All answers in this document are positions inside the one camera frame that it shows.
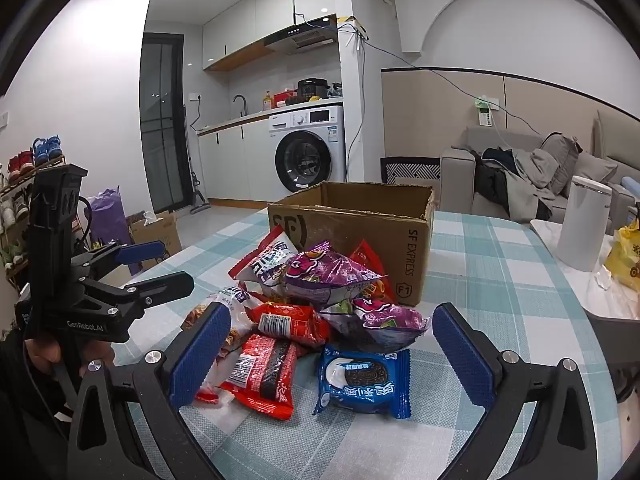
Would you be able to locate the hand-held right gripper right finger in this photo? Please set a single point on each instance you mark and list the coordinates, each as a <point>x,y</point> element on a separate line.
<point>462,360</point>

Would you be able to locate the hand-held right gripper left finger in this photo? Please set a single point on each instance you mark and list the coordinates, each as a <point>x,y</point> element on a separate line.
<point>200,355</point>

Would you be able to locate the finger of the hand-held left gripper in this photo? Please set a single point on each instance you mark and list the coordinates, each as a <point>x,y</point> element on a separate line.
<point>142,252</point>
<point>165,285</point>

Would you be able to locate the white packet red edges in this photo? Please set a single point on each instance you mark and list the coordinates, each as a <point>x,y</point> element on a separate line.
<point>237,307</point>

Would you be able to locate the red packet black stripe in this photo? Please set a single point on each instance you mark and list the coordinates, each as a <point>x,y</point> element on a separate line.
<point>270,370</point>

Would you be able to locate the purple snack bag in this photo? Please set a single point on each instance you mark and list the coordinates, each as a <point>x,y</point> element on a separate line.
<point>330,272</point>
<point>395,320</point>

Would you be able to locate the red packet white label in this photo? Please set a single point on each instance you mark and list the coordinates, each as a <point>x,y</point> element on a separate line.
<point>285,327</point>

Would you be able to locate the red and white snack bag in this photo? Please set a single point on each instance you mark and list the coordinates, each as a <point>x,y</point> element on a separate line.
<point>262,265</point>

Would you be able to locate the blue cookie packet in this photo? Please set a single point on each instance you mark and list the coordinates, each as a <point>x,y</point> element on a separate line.
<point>365,385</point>

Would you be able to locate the red chip bag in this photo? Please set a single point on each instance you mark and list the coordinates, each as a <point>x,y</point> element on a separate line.
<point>364,257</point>

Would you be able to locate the brown cardboard box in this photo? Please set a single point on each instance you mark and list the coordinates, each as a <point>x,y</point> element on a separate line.
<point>350,225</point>

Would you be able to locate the person's left forearm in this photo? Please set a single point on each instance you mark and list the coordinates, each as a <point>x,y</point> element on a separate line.
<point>25,415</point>

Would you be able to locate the person's left hand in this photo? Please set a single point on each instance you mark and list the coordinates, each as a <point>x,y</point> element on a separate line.
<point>44,353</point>

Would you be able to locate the cardboard box with tissue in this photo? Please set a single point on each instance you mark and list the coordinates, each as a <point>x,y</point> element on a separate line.
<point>160,240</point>

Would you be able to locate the wooden shoe rack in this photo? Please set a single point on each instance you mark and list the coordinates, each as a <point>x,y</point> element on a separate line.
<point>15,240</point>

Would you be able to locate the red shoes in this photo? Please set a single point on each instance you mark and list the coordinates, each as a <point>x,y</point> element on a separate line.
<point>20,164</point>

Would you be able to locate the blue shoes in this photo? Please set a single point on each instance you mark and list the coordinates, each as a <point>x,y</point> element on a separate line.
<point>47,151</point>

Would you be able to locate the floor mop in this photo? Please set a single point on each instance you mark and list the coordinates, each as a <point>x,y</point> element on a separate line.
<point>201,205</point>

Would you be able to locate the teal checked tablecloth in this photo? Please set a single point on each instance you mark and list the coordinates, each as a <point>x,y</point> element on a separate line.
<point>475,270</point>

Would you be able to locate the white lower cabinets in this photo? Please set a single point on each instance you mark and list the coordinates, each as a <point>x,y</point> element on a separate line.
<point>225,165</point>

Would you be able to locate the white cabinets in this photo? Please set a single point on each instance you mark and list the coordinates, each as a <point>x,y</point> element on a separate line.
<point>240,25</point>
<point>225,165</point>

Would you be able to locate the white marble table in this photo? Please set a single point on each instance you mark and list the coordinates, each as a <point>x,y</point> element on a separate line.
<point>560,285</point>

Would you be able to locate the dark glass door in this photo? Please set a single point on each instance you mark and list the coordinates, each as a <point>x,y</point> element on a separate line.
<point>160,125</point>

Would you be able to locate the beige sofa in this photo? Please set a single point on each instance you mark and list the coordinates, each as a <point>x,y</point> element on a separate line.
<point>460,180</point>

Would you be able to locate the chrome faucet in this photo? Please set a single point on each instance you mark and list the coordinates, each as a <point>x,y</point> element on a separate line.
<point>243,102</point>

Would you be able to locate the white washing machine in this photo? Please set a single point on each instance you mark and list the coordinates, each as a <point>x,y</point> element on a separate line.
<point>307,160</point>

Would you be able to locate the yellow plastic bag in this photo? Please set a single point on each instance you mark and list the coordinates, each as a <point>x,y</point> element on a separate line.
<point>625,260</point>

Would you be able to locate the yellow soap bottle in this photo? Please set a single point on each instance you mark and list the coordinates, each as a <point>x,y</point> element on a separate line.
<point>267,101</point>

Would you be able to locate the black white patterned basket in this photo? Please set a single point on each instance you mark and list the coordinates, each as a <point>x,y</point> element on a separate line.
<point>410,170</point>

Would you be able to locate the pile of gray clothes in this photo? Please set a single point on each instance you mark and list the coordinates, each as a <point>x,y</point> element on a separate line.
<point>530,170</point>

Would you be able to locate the red container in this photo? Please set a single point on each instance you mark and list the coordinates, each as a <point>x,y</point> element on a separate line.
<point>285,99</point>

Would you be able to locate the gray sofa pillow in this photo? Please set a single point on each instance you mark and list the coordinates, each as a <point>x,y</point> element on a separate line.
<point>592,172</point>
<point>562,160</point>

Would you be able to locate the black pressure cooker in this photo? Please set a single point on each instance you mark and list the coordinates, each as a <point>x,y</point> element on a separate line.
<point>312,90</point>

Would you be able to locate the light blue cushion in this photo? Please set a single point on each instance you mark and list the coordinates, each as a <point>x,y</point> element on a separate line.
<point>631,183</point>

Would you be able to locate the white upper cabinets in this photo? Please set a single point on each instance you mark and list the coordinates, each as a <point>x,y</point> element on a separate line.
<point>240,25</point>

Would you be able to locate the silver range hood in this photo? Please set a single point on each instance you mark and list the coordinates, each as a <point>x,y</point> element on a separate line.
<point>300,37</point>

